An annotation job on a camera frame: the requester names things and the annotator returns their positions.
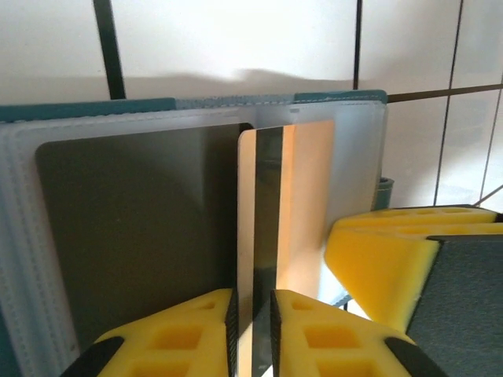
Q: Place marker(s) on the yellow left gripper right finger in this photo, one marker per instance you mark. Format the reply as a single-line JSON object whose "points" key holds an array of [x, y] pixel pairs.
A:
{"points": [[334, 345]]}

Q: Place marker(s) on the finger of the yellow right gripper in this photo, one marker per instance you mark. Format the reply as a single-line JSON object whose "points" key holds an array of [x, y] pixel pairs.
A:
{"points": [[373, 267], [412, 218]]}

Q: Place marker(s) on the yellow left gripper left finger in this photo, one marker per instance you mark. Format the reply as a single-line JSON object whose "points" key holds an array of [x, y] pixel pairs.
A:
{"points": [[177, 337]]}

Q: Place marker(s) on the card with magnetic stripe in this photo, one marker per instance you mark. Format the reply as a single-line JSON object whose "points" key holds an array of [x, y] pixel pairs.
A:
{"points": [[306, 196]]}

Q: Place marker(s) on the dark mirror card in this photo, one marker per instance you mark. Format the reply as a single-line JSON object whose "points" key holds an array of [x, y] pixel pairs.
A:
{"points": [[137, 216]]}

